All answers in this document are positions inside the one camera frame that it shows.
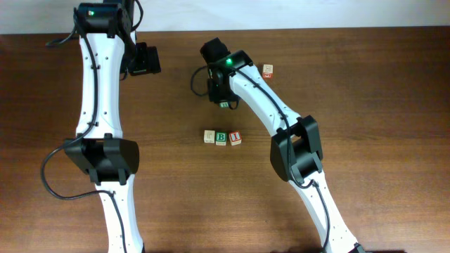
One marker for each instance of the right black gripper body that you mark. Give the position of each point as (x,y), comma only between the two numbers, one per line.
(216,94)

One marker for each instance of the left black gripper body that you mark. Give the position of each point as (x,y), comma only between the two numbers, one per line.
(139,62)

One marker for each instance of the green-sided plain wooden block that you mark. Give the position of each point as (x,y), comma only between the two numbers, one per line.
(224,105)

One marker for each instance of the yellow-sided plain wooden block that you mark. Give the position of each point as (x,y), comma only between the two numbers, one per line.
(209,136)

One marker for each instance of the green B wooden block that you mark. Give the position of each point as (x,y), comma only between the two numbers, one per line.
(220,138)

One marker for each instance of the red I wooden block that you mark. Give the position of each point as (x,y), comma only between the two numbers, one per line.
(235,138)

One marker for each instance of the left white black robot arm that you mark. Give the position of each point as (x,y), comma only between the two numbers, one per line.
(110,52)

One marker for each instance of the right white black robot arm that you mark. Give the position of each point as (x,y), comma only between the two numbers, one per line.
(296,153)

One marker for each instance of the red-sided plain wooden block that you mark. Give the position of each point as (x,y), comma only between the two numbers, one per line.
(267,71)

